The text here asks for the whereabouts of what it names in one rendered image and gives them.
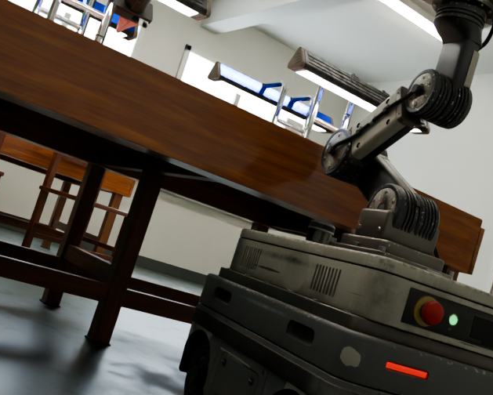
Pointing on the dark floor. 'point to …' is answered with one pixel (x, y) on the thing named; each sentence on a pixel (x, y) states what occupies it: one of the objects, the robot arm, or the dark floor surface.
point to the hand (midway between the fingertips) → (118, 29)
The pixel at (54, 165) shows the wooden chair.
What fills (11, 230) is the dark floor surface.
